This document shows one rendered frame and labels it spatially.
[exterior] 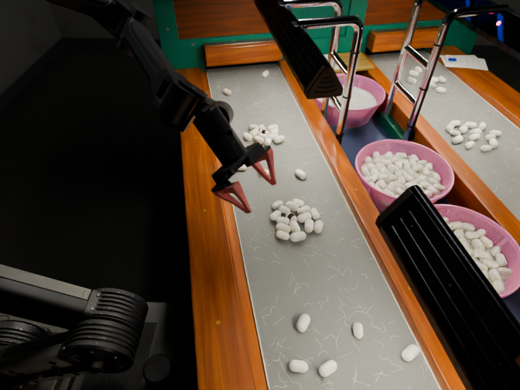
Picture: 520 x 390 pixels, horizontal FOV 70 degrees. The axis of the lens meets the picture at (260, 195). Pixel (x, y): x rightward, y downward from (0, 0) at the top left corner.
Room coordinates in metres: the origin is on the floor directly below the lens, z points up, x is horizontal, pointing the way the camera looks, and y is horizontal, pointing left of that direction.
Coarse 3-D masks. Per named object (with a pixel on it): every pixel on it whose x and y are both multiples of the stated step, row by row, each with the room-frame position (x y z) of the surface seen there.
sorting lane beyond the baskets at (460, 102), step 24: (384, 72) 1.43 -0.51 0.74; (408, 72) 1.43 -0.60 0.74; (432, 96) 1.24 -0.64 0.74; (456, 96) 1.24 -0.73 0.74; (480, 96) 1.23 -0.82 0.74; (432, 120) 1.08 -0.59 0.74; (456, 120) 1.08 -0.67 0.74; (480, 120) 1.08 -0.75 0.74; (504, 120) 1.08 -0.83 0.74; (456, 144) 0.94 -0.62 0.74; (480, 144) 0.94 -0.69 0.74; (504, 144) 0.94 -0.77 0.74; (480, 168) 0.83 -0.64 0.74; (504, 168) 0.83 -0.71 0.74; (504, 192) 0.72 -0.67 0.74
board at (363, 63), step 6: (342, 54) 1.51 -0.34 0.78; (348, 54) 1.51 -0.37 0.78; (360, 54) 1.51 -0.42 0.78; (348, 60) 1.45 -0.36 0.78; (360, 60) 1.45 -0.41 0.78; (366, 60) 1.45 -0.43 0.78; (288, 66) 1.42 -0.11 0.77; (360, 66) 1.40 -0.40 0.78; (366, 66) 1.40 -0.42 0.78; (372, 66) 1.40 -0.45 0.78; (336, 72) 1.37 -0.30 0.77; (342, 72) 1.37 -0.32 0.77
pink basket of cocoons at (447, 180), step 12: (372, 144) 0.90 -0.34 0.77; (384, 144) 0.92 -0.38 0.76; (408, 144) 0.91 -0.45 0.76; (360, 156) 0.86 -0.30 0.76; (372, 156) 0.89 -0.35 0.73; (420, 156) 0.88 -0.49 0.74; (432, 156) 0.86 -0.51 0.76; (360, 168) 0.84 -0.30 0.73; (444, 168) 0.81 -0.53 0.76; (444, 180) 0.77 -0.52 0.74; (372, 192) 0.72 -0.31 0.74; (444, 192) 0.72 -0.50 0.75
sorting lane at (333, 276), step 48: (240, 96) 1.24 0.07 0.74; (288, 96) 1.24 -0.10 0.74; (288, 144) 0.94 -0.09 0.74; (288, 192) 0.72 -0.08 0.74; (336, 192) 0.72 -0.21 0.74; (240, 240) 0.56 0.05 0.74; (288, 240) 0.56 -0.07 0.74; (336, 240) 0.56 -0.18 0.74; (288, 288) 0.43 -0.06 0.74; (336, 288) 0.43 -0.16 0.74; (384, 288) 0.43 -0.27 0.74; (288, 336) 0.32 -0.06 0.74; (336, 336) 0.32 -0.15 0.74; (384, 336) 0.32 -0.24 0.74; (288, 384) 0.23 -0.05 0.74; (336, 384) 0.23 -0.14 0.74; (384, 384) 0.23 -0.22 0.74; (432, 384) 0.23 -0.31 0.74
